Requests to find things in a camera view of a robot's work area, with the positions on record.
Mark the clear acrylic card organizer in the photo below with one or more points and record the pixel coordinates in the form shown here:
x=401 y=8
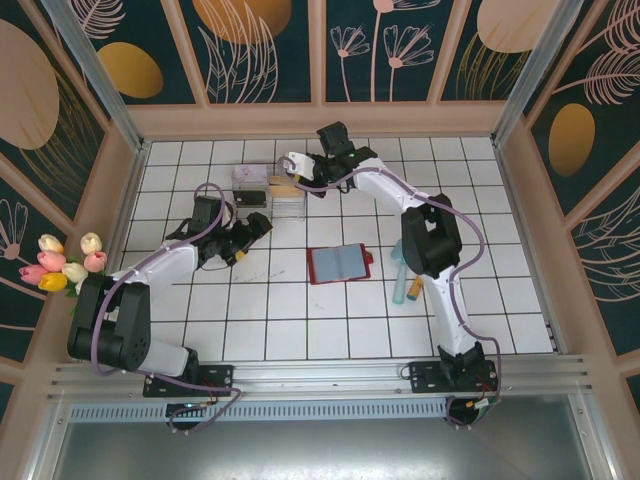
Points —
x=287 y=207

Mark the red card holder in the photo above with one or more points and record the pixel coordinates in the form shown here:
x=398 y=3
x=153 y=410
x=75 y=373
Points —
x=340 y=264

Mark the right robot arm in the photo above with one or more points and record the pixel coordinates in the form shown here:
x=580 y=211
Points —
x=385 y=185

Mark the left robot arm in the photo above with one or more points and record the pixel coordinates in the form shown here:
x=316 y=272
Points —
x=170 y=260

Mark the gold card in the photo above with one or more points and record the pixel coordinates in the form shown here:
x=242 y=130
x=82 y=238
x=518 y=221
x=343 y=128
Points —
x=281 y=190

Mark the black card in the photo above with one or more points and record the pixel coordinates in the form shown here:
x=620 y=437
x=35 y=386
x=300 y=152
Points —
x=250 y=198

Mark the pink floral card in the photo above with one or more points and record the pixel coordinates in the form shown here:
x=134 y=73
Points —
x=250 y=173

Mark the pink artificial tulip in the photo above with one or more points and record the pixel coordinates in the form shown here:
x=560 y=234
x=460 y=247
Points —
x=32 y=274
x=96 y=261
x=51 y=260

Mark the white artificial tulip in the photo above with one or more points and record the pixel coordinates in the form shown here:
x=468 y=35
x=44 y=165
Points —
x=80 y=286
x=75 y=271
x=91 y=243
x=51 y=243

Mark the teal tube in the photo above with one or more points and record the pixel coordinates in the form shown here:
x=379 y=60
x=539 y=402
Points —
x=401 y=285

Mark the tulip flower bouquet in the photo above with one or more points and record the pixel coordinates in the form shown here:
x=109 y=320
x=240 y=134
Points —
x=71 y=296

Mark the orange tube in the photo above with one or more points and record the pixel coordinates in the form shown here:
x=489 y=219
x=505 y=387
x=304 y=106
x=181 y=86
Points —
x=416 y=291

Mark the yellow artificial tulip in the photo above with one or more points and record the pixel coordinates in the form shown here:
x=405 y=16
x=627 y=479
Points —
x=53 y=282

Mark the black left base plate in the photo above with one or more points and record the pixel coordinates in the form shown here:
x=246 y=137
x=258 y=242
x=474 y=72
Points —
x=220 y=380

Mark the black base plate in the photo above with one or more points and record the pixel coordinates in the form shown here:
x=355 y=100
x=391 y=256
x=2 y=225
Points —
x=425 y=377
x=220 y=380

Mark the aluminium mounting rail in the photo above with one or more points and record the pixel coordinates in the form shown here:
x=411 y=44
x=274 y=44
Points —
x=320 y=372

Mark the aluminium frame post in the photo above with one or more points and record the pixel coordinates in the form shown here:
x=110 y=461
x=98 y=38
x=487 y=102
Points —
x=535 y=65
x=100 y=80

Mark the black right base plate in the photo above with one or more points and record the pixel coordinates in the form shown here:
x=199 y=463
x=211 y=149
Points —
x=425 y=377

